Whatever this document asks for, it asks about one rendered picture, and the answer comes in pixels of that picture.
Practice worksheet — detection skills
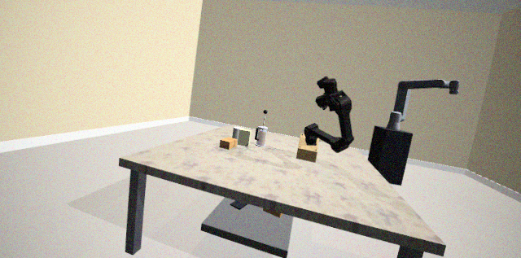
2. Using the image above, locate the white cylinder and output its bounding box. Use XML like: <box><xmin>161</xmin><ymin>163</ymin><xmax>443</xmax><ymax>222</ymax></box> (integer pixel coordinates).
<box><xmin>232</xmin><ymin>127</ymin><xmax>243</xmax><ymax>139</ymax></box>

